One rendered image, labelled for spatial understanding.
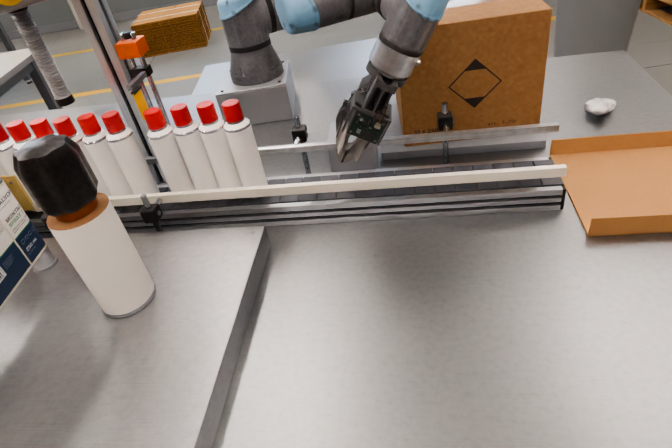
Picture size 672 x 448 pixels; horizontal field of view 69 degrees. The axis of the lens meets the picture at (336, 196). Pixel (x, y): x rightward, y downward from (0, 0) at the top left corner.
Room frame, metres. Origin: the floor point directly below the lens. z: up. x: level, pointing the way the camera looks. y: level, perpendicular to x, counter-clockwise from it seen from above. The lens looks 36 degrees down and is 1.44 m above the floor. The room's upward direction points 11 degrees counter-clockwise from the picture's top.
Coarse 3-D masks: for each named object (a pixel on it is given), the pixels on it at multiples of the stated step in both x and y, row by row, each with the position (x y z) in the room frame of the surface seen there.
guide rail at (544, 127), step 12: (444, 132) 0.80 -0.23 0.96; (456, 132) 0.79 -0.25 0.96; (468, 132) 0.78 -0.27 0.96; (480, 132) 0.78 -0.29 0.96; (492, 132) 0.77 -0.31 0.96; (504, 132) 0.77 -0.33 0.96; (516, 132) 0.76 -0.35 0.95; (528, 132) 0.76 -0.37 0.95; (540, 132) 0.76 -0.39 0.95; (300, 144) 0.86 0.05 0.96; (312, 144) 0.85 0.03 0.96; (324, 144) 0.84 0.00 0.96; (348, 144) 0.83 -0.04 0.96; (372, 144) 0.82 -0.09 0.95; (384, 144) 0.81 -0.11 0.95; (396, 144) 0.81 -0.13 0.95
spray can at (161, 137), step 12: (156, 108) 0.87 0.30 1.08; (156, 120) 0.85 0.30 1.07; (156, 132) 0.85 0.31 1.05; (168, 132) 0.85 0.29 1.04; (156, 144) 0.84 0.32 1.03; (168, 144) 0.85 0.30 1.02; (156, 156) 0.85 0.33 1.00; (168, 156) 0.84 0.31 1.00; (180, 156) 0.86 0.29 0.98; (168, 168) 0.84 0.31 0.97; (180, 168) 0.85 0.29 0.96; (168, 180) 0.85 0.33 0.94; (180, 180) 0.84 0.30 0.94
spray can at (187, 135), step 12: (180, 108) 0.85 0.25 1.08; (180, 120) 0.85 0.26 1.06; (192, 120) 0.86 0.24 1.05; (180, 132) 0.84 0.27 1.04; (192, 132) 0.84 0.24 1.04; (180, 144) 0.84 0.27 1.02; (192, 144) 0.84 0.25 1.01; (192, 156) 0.84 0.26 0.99; (204, 156) 0.85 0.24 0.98; (192, 168) 0.84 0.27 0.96; (204, 168) 0.84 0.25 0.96; (192, 180) 0.85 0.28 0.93; (204, 180) 0.84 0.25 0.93; (216, 180) 0.85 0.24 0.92
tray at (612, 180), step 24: (552, 144) 0.84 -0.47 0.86; (576, 144) 0.83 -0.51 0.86; (600, 144) 0.82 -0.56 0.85; (624, 144) 0.81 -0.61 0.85; (648, 144) 0.80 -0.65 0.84; (576, 168) 0.78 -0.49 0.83; (600, 168) 0.76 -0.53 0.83; (624, 168) 0.75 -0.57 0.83; (648, 168) 0.74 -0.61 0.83; (576, 192) 0.70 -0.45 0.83; (600, 192) 0.69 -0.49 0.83; (624, 192) 0.68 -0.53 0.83; (648, 192) 0.67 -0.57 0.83; (600, 216) 0.63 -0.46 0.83; (624, 216) 0.58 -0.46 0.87; (648, 216) 0.57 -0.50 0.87
